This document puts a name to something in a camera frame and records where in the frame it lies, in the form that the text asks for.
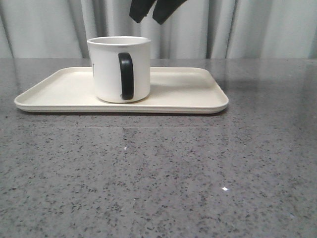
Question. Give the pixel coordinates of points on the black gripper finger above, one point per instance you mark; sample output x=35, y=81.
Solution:
x=164, y=9
x=139, y=9

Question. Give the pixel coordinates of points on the white smiley mug black handle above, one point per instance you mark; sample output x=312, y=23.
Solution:
x=121, y=67

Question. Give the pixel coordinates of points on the cream rectangular plastic tray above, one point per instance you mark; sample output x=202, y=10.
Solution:
x=174, y=90

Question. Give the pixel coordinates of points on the grey-white pleated curtain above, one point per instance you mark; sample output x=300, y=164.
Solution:
x=198, y=29

